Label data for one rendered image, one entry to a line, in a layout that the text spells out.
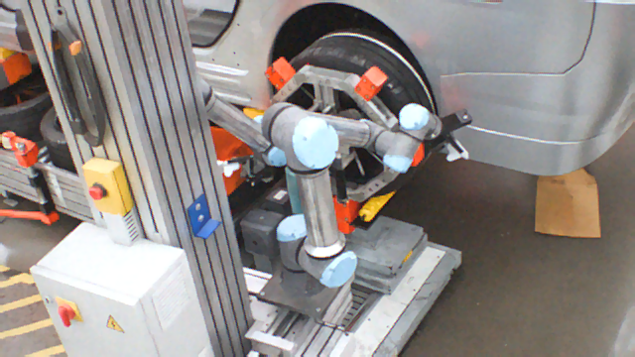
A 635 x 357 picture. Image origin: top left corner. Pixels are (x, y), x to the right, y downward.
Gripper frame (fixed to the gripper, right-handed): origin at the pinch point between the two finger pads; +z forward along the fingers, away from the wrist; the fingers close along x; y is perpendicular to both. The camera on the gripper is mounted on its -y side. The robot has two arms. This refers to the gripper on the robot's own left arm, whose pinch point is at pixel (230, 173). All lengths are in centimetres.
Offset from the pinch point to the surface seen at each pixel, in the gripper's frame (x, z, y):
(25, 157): -17, 135, -64
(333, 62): 14, -43, -32
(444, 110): 48, -66, -13
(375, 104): 25, -51, -14
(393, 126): 31, -54, -6
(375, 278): 81, 1, 24
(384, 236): 87, -2, 4
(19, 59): -10, 172, -150
